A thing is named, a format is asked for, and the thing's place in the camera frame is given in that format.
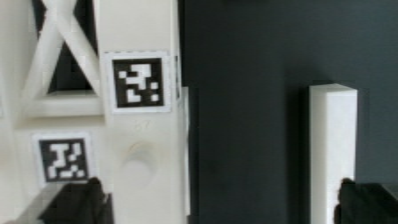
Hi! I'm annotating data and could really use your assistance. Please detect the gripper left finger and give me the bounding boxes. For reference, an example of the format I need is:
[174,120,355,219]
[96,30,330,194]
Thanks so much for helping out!
[37,178,114,224]

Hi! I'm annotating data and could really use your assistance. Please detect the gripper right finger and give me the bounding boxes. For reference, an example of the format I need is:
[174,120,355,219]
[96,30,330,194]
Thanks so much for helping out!
[334,178,398,224]

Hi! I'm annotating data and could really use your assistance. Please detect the white chair back frame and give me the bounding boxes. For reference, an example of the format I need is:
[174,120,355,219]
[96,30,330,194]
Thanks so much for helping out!
[0,0,190,224]

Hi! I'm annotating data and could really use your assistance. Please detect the white U-shaped fence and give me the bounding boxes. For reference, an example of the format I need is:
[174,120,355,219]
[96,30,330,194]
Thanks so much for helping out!
[309,84,357,224]

